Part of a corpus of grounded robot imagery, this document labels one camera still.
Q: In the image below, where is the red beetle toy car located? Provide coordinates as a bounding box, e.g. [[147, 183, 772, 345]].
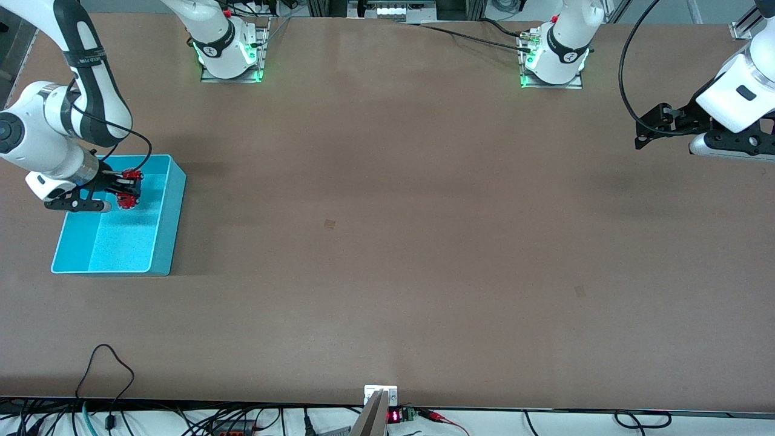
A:
[[120, 170, 144, 210]]

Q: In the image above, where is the blue plastic box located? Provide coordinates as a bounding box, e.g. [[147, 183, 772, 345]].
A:
[[51, 154, 188, 277]]

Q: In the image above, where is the black power strip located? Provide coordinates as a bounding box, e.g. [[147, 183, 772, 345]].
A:
[[209, 418, 259, 436]]

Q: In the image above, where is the silver device with white lights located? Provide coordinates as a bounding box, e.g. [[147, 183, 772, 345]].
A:
[[348, 0, 438, 19]]

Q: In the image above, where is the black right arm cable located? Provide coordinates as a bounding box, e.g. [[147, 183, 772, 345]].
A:
[[71, 102, 153, 174]]

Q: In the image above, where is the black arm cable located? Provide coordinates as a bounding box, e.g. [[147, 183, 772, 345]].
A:
[[71, 102, 153, 174], [618, 0, 697, 137]]

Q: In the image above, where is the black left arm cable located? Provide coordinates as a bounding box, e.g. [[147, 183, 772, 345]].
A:
[[618, 0, 697, 137]]

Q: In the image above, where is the aluminium frame profile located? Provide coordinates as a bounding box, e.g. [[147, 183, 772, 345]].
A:
[[729, 5, 765, 41]]

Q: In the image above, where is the black looping cable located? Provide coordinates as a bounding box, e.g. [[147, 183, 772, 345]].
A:
[[75, 343, 136, 432]]

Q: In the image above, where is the short black table cable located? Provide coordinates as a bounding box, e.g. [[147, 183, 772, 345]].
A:
[[480, 18, 524, 38]]

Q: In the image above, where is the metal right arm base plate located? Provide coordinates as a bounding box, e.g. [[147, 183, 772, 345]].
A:
[[200, 17, 272, 84]]

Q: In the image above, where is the long black table cable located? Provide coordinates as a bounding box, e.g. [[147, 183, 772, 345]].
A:
[[397, 20, 533, 53]]

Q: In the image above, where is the black coiled cable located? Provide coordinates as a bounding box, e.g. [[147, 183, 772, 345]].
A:
[[614, 410, 673, 430]]

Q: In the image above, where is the metal front camera bracket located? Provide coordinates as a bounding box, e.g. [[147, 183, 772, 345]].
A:
[[350, 385, 399, 436]]

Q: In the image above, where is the red lead wire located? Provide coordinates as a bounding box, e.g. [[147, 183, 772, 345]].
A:
[[418, 409, 470, 436]]

